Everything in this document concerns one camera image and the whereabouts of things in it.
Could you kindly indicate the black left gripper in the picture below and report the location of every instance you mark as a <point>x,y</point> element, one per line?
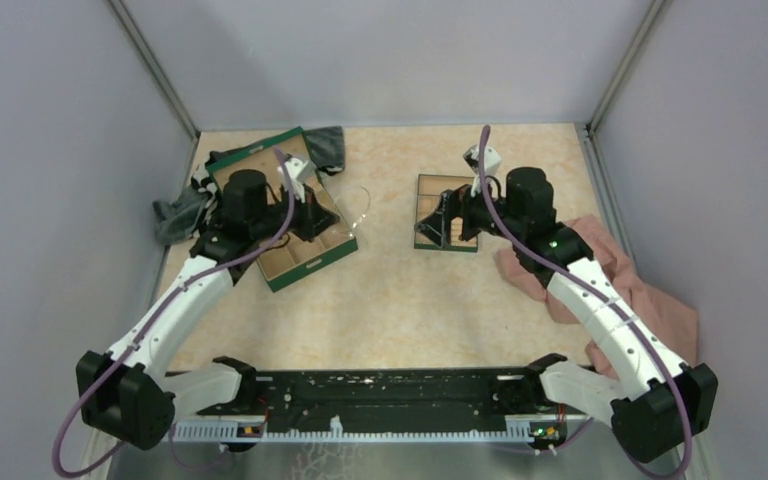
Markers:
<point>314,218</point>

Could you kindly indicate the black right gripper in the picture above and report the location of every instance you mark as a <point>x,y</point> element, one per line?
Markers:
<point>437,225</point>

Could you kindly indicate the green jewelry box with lid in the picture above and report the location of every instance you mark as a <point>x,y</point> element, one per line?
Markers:
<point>282,261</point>

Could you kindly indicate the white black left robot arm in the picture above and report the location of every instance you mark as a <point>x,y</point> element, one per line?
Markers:
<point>126,391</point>

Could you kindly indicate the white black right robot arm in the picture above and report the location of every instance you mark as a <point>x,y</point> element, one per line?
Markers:
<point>656,399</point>

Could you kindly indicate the grey-green zebra plush towel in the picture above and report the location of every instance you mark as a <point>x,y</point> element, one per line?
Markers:
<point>186,217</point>

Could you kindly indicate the pink cloth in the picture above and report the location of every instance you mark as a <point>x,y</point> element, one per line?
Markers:
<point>673,322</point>

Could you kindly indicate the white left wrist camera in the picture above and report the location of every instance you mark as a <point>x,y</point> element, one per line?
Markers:
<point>299,171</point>

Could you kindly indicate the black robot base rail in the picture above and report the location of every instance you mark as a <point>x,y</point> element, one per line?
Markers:
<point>397,405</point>

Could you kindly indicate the left aluminium frame post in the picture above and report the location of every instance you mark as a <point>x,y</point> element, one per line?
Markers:
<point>151,62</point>

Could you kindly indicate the aluminium frame post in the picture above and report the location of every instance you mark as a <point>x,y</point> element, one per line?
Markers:
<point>151,62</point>
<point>654,13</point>

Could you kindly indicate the right aluminium frame post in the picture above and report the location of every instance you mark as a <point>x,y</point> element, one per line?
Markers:
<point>654,13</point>

